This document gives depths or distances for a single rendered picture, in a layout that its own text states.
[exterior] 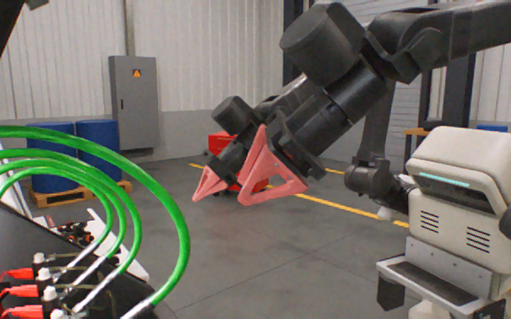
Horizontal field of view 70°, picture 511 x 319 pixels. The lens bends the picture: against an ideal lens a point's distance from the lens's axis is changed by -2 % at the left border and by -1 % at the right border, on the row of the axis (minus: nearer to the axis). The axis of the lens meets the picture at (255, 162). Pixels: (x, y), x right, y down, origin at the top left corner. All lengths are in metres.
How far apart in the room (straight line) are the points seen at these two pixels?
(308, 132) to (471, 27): 0.20
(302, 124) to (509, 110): 6.21
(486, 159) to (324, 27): 0.56
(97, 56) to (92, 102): 0.82
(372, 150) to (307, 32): 0.67
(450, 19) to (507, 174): 0.49
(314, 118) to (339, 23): 0.10
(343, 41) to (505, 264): 0.67
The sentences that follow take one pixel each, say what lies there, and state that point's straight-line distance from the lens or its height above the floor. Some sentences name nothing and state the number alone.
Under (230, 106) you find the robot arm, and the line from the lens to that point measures 0.76.
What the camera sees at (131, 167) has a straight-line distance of 0.48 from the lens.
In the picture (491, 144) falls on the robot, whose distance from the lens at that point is 0.89.
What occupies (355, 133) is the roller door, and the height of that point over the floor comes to 0.59.
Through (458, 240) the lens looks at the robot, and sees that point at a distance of 0.98.
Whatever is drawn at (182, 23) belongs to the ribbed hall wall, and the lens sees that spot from 8.24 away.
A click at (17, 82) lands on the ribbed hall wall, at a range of 7.08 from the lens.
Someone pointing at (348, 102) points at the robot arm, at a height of 1.46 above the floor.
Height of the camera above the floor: 1.48
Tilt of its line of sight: 11 degrees down
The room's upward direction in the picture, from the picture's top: straight up
